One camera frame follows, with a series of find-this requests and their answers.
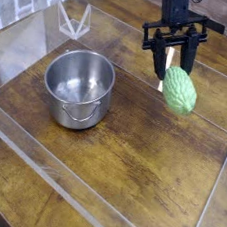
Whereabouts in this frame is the clear acrylic corner bracket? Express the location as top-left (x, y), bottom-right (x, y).
top-left (57, 2), bottom-right (92, 40)

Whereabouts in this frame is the silver metal pot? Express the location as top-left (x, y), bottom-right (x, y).
top-left (44, 49), bottom-right (116, 130)

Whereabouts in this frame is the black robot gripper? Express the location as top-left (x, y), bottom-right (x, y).
top-left (135, 0), bottom-right (213, 86)

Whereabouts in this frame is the green bumpy toy vegetable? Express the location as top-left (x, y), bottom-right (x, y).
top-left (162, 66), bottom-right (197, 115)

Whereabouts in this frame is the clear acrylic tray barrier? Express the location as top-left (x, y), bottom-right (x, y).
top-left (0, 6), bottom-right (227, 227)

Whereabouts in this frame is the black wall slot strip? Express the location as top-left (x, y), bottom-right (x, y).
top-left (188, 10), bottom-right (225, 34)

